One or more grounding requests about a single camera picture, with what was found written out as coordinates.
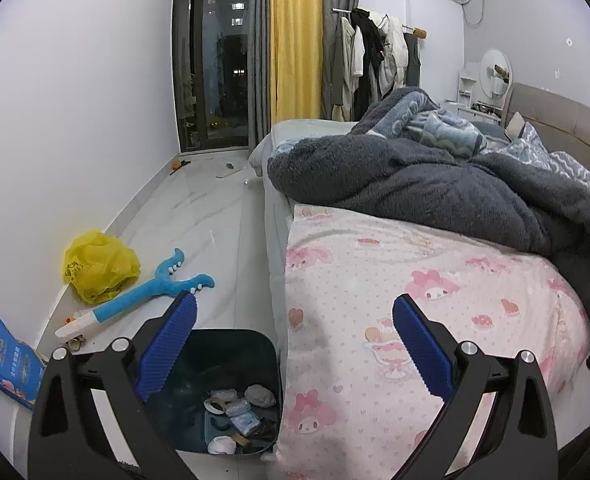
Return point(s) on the clear bubble wrap piece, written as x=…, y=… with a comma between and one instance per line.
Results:
x=223, y=394
x=236, y=407

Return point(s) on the white wall shelf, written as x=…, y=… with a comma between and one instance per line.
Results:
x=467, y=85

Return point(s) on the black curved plastic hook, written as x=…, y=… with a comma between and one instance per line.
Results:
x=214, y=425

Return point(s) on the blue snack bag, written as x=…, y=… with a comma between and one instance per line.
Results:
x=5, y=360

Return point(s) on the round white mirror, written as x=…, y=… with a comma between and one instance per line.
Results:
x=492, y=70

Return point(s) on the white slipper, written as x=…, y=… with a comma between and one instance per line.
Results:
x=226, y=170

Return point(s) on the white jacket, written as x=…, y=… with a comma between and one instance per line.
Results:
x=395, y=55

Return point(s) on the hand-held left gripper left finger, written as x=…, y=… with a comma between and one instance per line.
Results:
x=167, y=345

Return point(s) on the blue white patterned quilt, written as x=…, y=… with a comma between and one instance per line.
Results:
x=550, y=155

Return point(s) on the dark teal trash bin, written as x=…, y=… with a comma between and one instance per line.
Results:
x=215, y=355

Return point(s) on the orange floor object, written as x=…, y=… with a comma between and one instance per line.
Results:
x=176, y=164

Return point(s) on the pink printed bedsheet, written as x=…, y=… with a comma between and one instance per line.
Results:
x=355, y=310

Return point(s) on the blue plush grabber toy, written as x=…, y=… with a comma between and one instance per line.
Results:
x=125, y=302

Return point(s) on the grey mattress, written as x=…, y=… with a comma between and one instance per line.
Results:
x=275, y=220

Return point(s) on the brown cardboard tape roll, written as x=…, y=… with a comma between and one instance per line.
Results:
x=207, y=405

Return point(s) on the tan cushion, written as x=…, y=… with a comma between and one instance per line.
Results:
x=515, y=125

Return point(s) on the dark grey fleece blanket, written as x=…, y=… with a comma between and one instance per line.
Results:
x=425, y=195

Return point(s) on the yellow plastic bag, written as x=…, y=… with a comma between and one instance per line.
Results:
x=100, y=265

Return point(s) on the dark green garment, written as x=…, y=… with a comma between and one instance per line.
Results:
x=412, y=62

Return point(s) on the dark blue pillow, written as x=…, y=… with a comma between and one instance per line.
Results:
x=490, y=130

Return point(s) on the white sock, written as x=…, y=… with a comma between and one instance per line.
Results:
x=260, y=395
x=222, y=445

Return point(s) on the dark glass balcony door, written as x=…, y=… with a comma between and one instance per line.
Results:
x=215, y=60

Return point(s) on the yellow curtain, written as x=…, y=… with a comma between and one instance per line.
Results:
x=297, y=40

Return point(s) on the clothes rack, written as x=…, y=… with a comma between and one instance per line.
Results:
x=420, y=33

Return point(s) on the blue tissue pack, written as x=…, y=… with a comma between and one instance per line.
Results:
x=247, y=422

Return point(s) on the black snack packet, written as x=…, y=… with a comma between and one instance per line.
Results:
x=265, y=435

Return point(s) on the black garment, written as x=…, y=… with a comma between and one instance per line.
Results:
x=370, y=60

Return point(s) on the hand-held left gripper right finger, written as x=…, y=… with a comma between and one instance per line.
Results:
x=420, y=347

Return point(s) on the white dresser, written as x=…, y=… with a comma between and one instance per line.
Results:
x=462, y=110

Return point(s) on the beige bed headboard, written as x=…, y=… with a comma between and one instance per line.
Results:
x=565, y=115

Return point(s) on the blue plush blanket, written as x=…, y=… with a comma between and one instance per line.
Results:
x=425, y=120

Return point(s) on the beige coat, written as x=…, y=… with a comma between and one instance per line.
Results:
x=345, y=65

